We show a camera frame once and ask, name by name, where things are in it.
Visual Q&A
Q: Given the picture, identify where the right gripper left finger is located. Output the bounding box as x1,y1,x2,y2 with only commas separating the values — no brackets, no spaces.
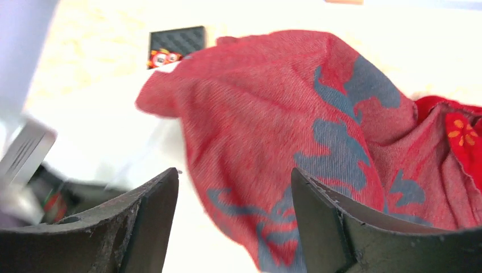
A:
1,168,179,272

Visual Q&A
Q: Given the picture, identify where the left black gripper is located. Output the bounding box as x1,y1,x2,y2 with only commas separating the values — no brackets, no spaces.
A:
27,164,128,224

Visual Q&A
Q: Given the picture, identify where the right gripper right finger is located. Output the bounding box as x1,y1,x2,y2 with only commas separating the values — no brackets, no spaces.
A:
291,168,481,272

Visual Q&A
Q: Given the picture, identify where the red patterned pillowcase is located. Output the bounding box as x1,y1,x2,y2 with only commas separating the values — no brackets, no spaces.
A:
136,30,481,272

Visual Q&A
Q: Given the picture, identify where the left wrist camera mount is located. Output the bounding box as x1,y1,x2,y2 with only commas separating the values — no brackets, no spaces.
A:
1,118,57,225

